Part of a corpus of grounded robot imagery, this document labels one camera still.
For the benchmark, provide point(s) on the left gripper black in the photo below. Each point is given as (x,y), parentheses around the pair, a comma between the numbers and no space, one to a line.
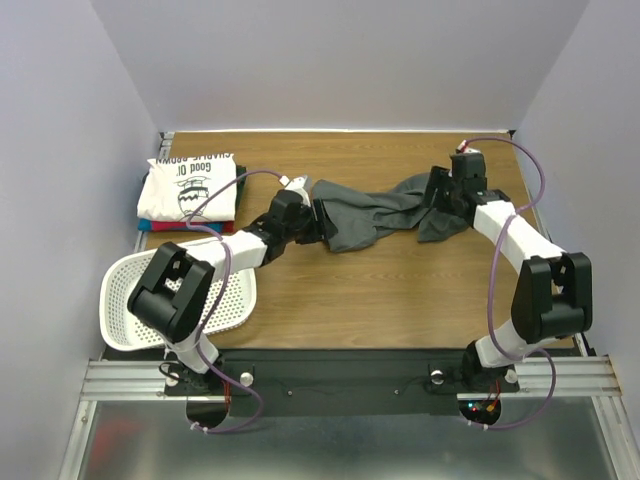
(314,233)

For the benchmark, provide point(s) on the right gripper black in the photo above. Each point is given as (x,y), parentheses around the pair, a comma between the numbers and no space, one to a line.
(438,187)

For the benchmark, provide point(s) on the grey t shirt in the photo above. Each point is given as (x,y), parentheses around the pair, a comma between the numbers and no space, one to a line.
(363,218)

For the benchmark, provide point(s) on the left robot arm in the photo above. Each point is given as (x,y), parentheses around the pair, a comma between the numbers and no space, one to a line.
(171,294)

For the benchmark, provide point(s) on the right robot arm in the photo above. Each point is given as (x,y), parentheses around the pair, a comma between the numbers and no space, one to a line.
(553,294)

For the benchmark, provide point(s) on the dark green folded t shirt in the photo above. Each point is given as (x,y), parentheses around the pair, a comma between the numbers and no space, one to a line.
(240,185)

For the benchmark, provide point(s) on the red folded t shirt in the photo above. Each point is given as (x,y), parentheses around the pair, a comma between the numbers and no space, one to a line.
(220,227)

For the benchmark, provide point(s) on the white printed folded t shirt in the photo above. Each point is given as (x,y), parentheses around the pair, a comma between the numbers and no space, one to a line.
(198,187)

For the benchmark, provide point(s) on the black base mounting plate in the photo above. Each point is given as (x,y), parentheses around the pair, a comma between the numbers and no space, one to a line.
(341,382)

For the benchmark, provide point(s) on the teal folded t shirt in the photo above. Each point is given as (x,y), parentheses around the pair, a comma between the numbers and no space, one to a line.
(146,225)

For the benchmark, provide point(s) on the white perforated plastic basket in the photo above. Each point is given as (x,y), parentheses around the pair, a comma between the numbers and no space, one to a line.
(122,331)

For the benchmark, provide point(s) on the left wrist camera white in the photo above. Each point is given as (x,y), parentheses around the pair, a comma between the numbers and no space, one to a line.
(301,185)

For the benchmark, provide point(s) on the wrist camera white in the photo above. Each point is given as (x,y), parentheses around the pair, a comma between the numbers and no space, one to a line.
(462,147)
(301,185)

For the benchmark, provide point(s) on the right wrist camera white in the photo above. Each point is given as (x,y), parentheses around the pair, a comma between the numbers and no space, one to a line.
(462,147)

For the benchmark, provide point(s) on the aluminium front rail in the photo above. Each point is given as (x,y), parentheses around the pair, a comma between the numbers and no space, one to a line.
(141,380)

